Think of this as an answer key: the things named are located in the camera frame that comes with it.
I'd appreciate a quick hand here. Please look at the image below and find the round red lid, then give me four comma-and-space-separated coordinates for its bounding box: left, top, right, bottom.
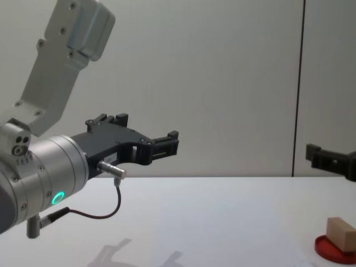
314, 235, 356, 265

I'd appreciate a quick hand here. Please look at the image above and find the thin dark gripper cable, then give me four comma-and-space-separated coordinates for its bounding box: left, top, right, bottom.
38, 160, 129, 224

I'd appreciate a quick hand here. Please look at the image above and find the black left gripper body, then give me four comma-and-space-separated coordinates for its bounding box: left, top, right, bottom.
71, 123, 154, 179

